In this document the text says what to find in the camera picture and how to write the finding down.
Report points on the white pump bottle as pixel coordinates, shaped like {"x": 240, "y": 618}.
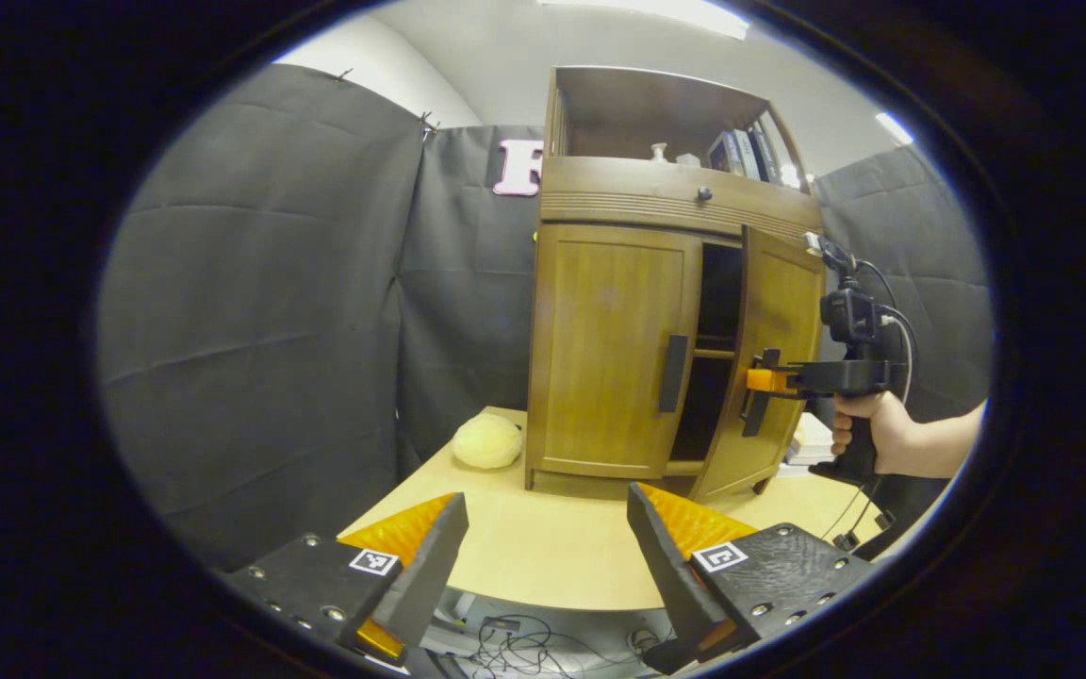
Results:
{"x": 659, "y": 154}

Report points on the wooden inner shelf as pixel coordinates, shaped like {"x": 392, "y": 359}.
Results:
{"x": 715, "y": 354}

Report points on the pale yellow plush ball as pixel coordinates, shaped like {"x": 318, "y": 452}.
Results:
{"x": 488, "y": 441}

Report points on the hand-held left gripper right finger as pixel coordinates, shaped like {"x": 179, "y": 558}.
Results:
{"x": 666, "y": 566}

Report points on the stack of white papers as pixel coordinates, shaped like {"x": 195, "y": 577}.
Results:
{"x": 812, "y": 443}

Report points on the small white box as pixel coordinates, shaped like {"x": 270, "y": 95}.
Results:
{"x": 687, "y": 160}

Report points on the wooden double-door shoe cabinet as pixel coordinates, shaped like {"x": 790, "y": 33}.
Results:
{"x": 637, "y": 193}

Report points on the small ceiling light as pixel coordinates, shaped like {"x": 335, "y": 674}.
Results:
{"x": 895, "y": 128}

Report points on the black backdrop cloth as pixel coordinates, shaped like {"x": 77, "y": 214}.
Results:
{"x": 270, "y": 283}

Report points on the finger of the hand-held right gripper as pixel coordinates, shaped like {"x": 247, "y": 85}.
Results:
{"x": 769, "y": 381}

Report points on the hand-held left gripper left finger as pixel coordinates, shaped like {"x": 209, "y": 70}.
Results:
{"x": 430, "y": 566}

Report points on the blue book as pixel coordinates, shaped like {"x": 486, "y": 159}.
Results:
{"x": 725, "y": 154}

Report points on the light grey book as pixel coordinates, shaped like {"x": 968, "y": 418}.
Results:
{"x": 748, "y": 156}

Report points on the large ceiling light panel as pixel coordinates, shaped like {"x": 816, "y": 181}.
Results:
{"x": 656, "y": 11}

